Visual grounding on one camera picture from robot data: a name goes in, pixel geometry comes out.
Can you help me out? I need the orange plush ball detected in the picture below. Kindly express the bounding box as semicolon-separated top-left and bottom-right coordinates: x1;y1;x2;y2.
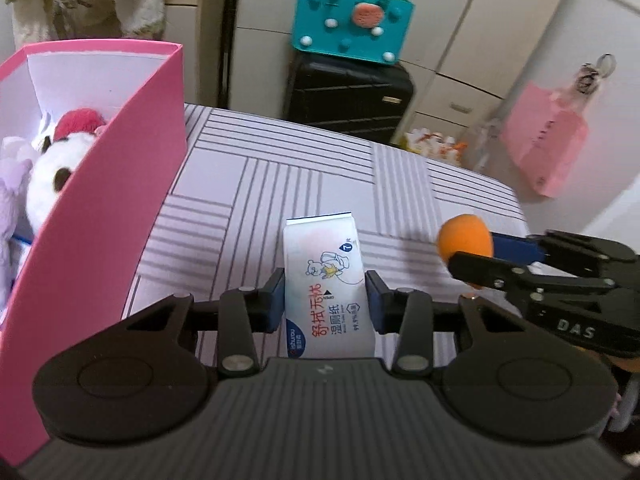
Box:
436;214;495;266

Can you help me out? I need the white wet wipes pack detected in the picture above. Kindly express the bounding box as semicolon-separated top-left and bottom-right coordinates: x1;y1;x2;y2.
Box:
283;212;375;359

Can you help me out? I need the white brown plush dog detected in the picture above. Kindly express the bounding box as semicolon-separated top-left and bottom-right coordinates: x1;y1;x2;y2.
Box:
26;132;96;235

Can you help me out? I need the pink fluffy plush ball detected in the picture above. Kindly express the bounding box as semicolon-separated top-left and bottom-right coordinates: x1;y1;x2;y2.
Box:
53;108;106;142

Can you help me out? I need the purple plush toy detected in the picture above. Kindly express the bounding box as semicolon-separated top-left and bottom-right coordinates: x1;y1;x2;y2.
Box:
1;136;35;310

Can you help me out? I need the blue wet wipes pack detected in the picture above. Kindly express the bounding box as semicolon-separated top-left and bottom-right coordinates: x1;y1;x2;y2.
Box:
9;234;32;281

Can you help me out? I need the pink paper bag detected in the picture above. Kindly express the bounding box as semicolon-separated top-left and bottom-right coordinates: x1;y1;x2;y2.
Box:
500;53;617;198

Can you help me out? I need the pink cardboard storage box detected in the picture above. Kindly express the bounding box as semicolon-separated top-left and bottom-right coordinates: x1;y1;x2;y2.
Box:
1;39;186;465

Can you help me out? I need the black suitcase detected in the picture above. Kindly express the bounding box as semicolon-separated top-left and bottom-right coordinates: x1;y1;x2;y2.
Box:
283;52;414;144

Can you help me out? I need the white wardrobe cabinet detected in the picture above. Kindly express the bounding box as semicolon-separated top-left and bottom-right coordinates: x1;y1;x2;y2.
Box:
230;0;560;143

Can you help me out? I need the teal felt tote bag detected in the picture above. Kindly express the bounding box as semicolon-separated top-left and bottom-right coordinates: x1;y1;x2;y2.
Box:
291;0;414;65

